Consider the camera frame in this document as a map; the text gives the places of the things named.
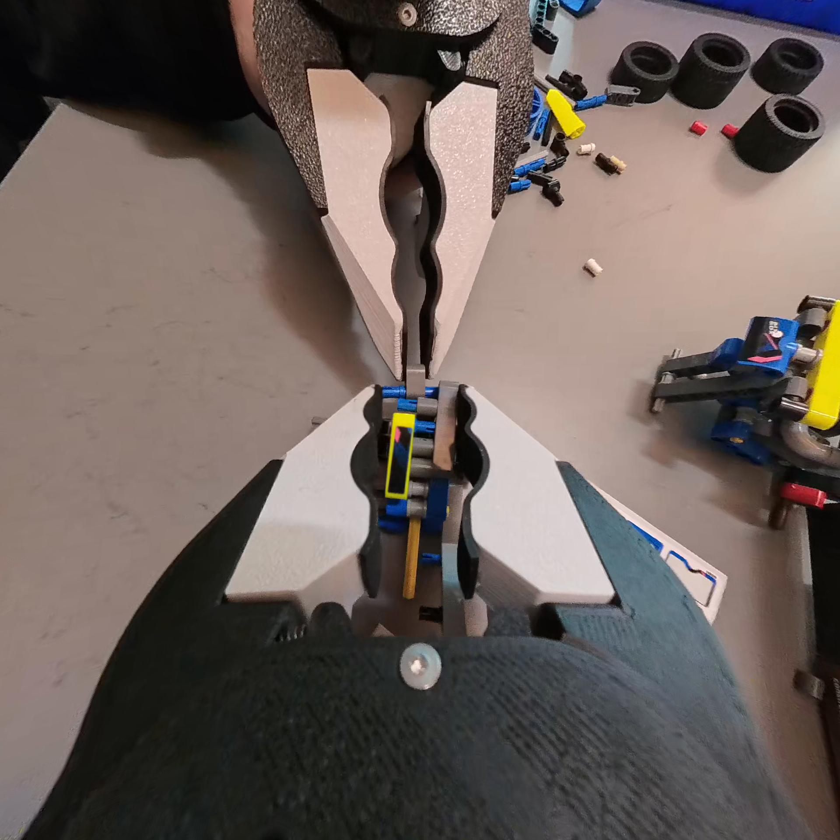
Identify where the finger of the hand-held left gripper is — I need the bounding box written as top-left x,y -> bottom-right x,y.
419,77 -> 497,379
307,67 -> 409,382

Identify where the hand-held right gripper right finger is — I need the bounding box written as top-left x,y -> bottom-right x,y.
459,385 -> 618,632

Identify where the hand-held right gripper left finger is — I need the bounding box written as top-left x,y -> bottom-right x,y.
223,386 -> 383,635

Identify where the lego assembly with yellow axle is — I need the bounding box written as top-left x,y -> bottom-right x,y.
377,379 -> 463,621

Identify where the pile of loose lego pieces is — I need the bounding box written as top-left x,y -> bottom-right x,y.
508,0 -> 641,208

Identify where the black lego tire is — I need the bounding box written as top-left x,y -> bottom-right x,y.
733,94 -> 826,174
751,37 -> 825,96
613,41 -> 681,105
676,33 -> 752,110

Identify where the sticker sheet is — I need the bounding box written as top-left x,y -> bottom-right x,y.
623,517 -> 729,626

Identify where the person's black clothing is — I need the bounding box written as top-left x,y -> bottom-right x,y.
0,0 -> 277,186

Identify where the blue plastic bin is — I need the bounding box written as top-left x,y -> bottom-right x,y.
709,0 -> 840,34

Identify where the lego assembly with dark frame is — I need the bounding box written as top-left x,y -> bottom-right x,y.
650,295 -> 840,530

